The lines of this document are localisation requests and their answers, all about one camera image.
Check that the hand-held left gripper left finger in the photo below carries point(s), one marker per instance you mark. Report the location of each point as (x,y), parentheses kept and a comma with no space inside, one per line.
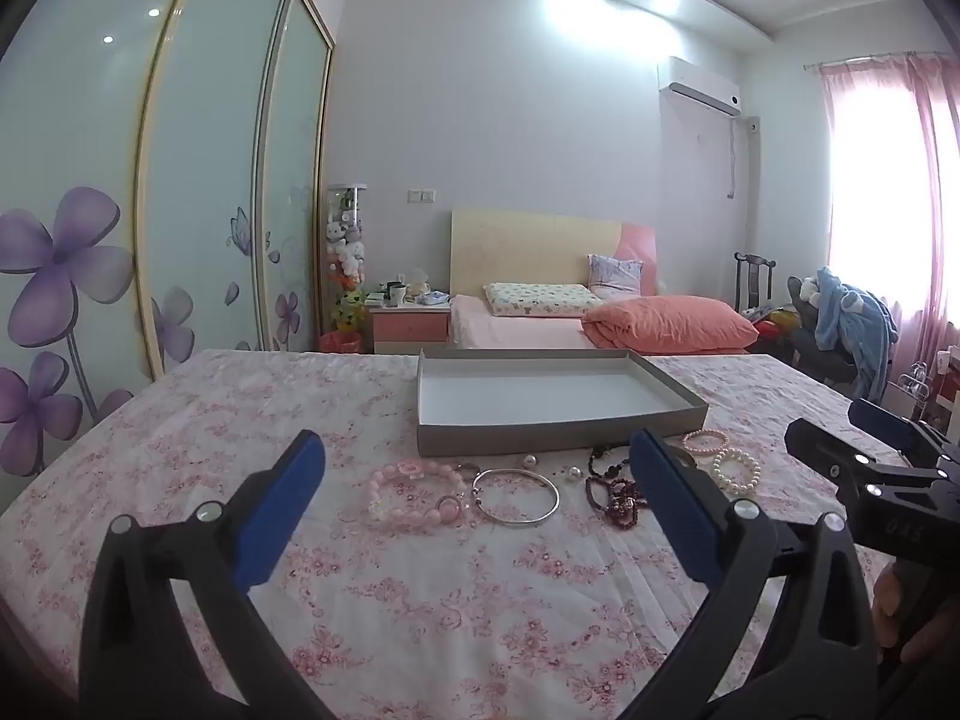
(277,510)

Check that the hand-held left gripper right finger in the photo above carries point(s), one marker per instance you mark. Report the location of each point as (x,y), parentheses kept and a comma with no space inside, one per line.
(675,510)

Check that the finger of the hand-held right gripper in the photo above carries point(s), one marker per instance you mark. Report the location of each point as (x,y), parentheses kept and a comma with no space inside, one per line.
(879,418)
(829,450)

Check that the silver bangle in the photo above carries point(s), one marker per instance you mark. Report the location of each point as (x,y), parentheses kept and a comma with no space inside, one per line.
(516,523)

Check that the grey cardboard tray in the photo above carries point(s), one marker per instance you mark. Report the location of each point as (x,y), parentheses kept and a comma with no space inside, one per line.
(540,390)

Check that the person's right hand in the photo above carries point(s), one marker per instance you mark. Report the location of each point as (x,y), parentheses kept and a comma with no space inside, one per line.
(892,607)

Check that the pink and white cabinet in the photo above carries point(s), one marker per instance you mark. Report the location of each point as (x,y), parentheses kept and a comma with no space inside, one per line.
(946,390)

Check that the dark office chair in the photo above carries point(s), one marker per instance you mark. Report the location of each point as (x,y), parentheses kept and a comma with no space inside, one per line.
(825,364)

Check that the blue garment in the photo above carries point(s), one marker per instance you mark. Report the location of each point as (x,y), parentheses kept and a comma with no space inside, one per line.
(855,330)

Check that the pink floral bed sheet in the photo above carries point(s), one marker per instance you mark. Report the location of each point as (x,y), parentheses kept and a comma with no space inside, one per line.
(225,405)

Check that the red and yellow toys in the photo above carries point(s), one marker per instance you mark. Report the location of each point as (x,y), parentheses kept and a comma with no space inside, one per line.
(772,326)

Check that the white plush toy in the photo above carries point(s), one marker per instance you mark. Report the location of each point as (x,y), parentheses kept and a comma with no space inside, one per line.
(808,287)

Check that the red bin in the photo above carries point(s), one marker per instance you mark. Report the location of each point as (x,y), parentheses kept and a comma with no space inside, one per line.
(341,341)

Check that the folded salmon duvet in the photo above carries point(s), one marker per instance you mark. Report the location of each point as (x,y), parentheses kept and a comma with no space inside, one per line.
(667,319)

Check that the dark wooden chair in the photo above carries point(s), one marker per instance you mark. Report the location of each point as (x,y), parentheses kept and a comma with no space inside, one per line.
(752,270)

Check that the pink curtain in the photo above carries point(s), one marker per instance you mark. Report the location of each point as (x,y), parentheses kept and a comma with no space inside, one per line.
(937,202)

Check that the pink and white nightstand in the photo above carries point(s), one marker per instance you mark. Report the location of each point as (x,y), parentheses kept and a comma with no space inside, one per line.
(409,326)

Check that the small white blue pillow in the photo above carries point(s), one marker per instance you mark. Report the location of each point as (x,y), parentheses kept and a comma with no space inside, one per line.
(615,274)

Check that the black and white mug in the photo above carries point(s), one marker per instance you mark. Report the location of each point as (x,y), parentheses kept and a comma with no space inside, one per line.
(396,292)

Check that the patterned flat pillow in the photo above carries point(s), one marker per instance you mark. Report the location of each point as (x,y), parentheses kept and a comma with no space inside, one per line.
(540,298)

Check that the blue cloth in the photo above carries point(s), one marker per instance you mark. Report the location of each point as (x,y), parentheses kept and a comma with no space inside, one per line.
(432,299)

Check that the glass column of plush toys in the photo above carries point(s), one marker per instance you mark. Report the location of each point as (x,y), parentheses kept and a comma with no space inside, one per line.
(346,255)

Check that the white air conditioner pipe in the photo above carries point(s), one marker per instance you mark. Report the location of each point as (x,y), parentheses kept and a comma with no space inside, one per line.
(731,157)

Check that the beige and pink headboard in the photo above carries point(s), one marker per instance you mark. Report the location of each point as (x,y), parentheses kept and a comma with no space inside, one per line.
(525,247)

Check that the wardrobe with purple flower doors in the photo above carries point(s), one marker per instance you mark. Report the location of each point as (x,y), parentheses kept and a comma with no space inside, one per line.
(210,165)

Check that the white air conditioner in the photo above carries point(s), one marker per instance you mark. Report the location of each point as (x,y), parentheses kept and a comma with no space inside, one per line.
(697,86)

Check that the ceiling spotlight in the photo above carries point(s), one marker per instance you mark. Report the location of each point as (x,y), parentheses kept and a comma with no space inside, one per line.
(664,0)

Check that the white wall switch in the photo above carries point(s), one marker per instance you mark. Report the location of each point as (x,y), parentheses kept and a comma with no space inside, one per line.
(421,196)

